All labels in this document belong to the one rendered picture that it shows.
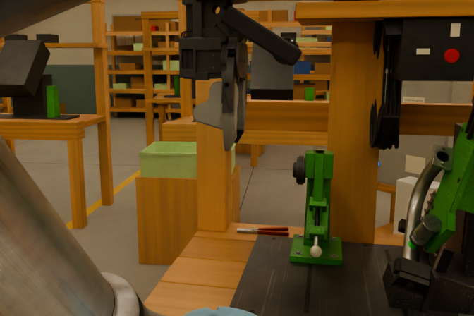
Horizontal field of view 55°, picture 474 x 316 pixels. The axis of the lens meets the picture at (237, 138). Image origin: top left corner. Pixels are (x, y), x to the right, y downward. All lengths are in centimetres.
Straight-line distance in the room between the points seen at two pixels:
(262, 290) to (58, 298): 71
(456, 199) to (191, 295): 59
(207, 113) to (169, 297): 57
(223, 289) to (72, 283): 74
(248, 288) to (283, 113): 56
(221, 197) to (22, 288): 105
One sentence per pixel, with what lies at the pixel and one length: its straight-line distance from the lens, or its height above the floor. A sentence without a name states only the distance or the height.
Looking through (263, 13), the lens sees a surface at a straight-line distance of 788.
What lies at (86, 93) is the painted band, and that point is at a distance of 1199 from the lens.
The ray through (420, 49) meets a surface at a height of 142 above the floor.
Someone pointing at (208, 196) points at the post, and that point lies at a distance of 138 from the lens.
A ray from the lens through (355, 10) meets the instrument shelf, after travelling 116.
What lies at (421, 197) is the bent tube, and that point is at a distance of 111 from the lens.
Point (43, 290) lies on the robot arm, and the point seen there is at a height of 124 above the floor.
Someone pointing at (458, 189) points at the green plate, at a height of 116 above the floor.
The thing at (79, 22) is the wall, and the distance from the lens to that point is 1203.
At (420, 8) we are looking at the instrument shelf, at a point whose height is 152.
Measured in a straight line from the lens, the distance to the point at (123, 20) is 1157.
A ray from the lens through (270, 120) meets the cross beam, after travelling 138.
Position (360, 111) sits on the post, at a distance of 128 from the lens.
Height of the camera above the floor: 140
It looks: 10 degrees down
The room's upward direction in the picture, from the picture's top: straight up
